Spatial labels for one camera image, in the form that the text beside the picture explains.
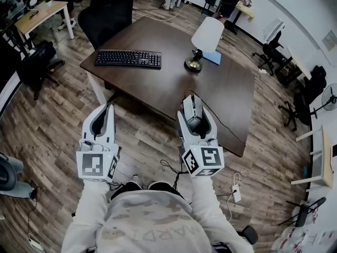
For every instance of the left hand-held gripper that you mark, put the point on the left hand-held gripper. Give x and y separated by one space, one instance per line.
89 165

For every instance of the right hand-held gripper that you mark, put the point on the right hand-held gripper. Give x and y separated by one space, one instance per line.
210 157

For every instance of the grey computer mouse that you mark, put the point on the grey computer mouse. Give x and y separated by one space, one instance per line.
190 109

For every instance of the black keyboard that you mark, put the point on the black keyboard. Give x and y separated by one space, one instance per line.
126 58

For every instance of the person's right forearm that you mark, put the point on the person's right forearm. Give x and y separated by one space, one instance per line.
210 215

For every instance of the person's left forearm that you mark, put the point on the person's left forearm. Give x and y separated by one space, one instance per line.
87 215

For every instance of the white table leg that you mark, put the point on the white table leg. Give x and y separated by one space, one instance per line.
96 88

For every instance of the person's left shoe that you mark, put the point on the person's left shoe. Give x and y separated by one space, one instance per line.
137 179

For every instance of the person's right leg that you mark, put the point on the person's right leg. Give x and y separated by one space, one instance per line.
163 186

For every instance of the person's leg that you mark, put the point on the person's leg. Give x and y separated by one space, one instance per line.
126 188
163 186

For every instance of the person's left leg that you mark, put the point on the person's left leg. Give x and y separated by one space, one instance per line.
126 188

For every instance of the white power strip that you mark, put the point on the white power strip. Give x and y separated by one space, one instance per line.
236 191

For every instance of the blue notebook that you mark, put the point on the blue notebook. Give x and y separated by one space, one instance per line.
213 58

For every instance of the black chair with bags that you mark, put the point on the black chair with bags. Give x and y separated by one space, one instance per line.
37 59

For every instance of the white shade table lamp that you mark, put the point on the white shade table lamp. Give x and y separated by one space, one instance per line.
208 34

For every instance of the person's beige sweatshirt torso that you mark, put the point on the person's beige sweatshirt torso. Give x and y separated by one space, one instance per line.
152 220

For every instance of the grey round device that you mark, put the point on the grey round device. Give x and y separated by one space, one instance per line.
8 173

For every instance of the black swivel chair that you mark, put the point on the black swivel chair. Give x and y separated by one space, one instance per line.
272 51
302 109

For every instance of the black mesh office chair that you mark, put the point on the black mesh office chair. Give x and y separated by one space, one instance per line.
108 14

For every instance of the white round table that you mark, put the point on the white round table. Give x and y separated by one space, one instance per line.
300 62

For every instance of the white folded sheets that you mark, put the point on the white folded sheets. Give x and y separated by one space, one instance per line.
272 29

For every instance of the light wooden desk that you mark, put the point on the light wooden desk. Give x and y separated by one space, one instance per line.
42 13

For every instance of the black backpack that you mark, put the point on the black backpack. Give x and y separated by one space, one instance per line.
317 80

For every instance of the black router with antennas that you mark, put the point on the black router with antennas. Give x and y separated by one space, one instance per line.
302 212

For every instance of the small black chair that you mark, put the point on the small black chair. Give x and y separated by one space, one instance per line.
210 0

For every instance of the pack of clear bottles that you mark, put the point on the pack of clear bottles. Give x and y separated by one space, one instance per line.
289 236

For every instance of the black standing fan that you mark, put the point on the black standing fan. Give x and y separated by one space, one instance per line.
332 97

